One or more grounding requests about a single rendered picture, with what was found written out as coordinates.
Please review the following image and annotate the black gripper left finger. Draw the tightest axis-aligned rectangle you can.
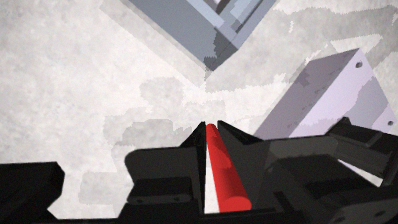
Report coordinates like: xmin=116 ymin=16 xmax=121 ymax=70
xmin=124 ymin=121 xmax=207 ymax=214

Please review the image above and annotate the red peg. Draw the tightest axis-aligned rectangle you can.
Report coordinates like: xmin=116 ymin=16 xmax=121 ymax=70
xmin=206 ymin=124 xmax=251 ymax=212

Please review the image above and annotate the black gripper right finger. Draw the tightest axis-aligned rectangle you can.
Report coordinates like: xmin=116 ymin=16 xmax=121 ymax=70
xmin=217 ymin=120 xmax=338 ymax=210

